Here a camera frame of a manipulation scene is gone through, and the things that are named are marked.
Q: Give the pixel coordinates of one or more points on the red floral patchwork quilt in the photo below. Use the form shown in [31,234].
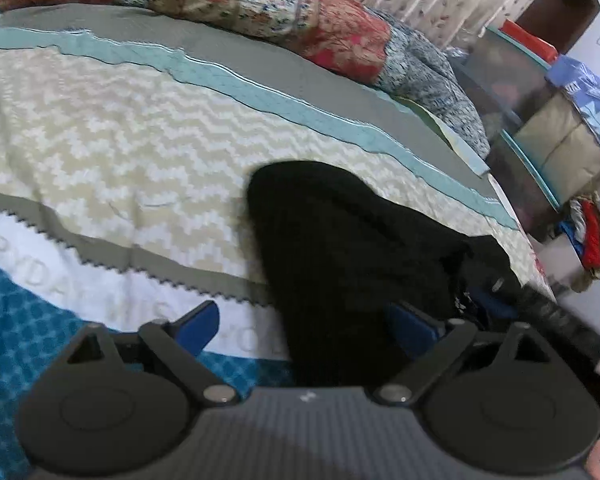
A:
[343,36]

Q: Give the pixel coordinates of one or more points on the black pants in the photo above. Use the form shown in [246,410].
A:
[337,257]

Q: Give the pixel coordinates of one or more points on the blue printed cloth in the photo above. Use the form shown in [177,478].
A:
[581,86]

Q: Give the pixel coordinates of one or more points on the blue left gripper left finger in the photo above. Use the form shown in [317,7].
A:
[197,328]

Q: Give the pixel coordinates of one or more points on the beige cushion bundle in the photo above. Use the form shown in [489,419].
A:
[562,147]

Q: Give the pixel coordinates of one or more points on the patterned bedsheet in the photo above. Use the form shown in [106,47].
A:
[126,142]

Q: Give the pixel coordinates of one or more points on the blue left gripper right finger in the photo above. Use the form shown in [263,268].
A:
[416,331]

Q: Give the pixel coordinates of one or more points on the red colourful clothes pile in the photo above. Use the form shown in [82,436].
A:
[581,225]

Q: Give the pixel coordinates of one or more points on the teal rimmed storage box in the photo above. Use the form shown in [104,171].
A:
[507,84]

